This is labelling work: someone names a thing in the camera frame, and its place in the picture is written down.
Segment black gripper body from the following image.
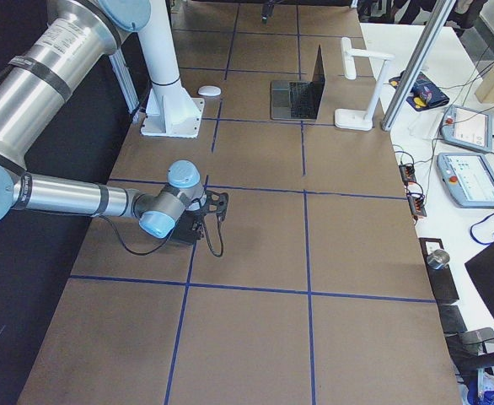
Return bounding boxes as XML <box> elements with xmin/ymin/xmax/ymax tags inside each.
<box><xmin>192</xmin><ymin>190</ymin><xmax>229</xmax><ymax>230</ymax></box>

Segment grey laptop computer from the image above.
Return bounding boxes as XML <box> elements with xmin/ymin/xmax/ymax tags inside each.
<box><xmin>270</xmin><ymin>46</ymin><xmax>325</xmax><ymax>121</ymax></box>

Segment black mouse pad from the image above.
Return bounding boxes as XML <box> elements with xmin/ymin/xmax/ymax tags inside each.
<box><xmin>170</xmin><ymin>212</ymin><xmax>203</xmax><ymax>245</ymax></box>

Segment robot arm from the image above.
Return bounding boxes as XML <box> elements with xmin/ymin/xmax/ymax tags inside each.
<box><xmin>0</xmin><ymin>1</ymin><xmax>229</xmax><ymax>242</ymax></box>

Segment white desk lamp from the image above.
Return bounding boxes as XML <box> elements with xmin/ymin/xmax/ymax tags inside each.
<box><xmin>334</xmin><ymin>37</ymin><xmax>395</xmax><ymax>131</ymax></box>

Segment small relay board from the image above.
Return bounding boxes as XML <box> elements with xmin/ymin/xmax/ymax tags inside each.
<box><xmin>398</xmin><ymin>164</ymin><xmax>416</xmax><ymax>186</ymax></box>
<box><xmin>406</xmin><ymin>192</ymin><xmax>427</xmax><ymax>219</ymax></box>

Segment metal cylinder weight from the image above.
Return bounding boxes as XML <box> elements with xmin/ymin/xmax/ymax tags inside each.
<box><xmin>426</xmin><ymin>249</ymin><xmax>450</xmax><ymax>271</ymax></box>

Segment space pattern pencil case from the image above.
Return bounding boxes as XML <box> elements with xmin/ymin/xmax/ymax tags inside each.
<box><xmin>406</xmin><ymin>72</ymin><xmax>449</xmax><ymax>111</ymax></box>

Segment near teach pendant tablet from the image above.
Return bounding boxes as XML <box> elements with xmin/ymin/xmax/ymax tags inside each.
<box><xmin>436</xmin><ymin>153</ymin><xmax>494</xmax><ymax>208</ymax></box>

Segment teach pendant tablet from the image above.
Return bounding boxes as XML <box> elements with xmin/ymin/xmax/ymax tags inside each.
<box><xmin>439</xmin><ymin>105</ymin><xmax>492</xmax><ymax>153</ymax></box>
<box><xmin>436</xmin><ymin>153</ymin><xmax>494</xmax><ymax>208</ymax></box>

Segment far teach pendant tablet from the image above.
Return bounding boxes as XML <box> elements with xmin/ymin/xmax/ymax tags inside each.
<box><xmin>439</xmin><ymin>105</ymin><xmax>492</xmax><ymax>153</ymax></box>

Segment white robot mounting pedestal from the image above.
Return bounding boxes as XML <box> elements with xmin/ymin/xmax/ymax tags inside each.
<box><xmin>138</xmin><ymin>1</ymin><xmax>205</xmax><ymax>138</ymax></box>

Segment white wireless mouse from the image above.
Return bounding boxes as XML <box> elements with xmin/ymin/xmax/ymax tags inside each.
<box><xmin>197</xmin><ymin>85</ymin><xmax>222</xmax><ymax>97</ymax></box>

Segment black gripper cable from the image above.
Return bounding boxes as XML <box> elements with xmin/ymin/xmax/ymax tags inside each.
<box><xmin>101</xmin><ymin>208</ymin><xmax>226</xmax><ymax>258</ymax></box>

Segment blue lanyard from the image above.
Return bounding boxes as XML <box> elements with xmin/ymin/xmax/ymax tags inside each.
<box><xmin>470</xmin><ymin>206</ymin><xmax>494</xmax><ymax>246</ymax></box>

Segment aluminium frame post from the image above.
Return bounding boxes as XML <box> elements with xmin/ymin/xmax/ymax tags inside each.
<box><xmin>380</xmin><ymin>0</ymin><xmax>456</xmax><ymax>132</ymax></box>

